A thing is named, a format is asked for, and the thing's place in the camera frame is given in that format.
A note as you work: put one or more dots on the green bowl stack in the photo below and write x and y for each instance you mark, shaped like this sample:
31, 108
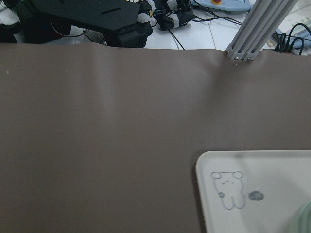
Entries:
301, 220

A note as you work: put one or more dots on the cream rabbit tray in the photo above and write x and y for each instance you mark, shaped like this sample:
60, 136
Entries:
255, 191

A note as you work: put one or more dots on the black tool stand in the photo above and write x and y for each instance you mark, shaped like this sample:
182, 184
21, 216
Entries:
46, 20

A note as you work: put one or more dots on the aluminium frame post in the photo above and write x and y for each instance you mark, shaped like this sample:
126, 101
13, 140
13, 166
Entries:
262, 20

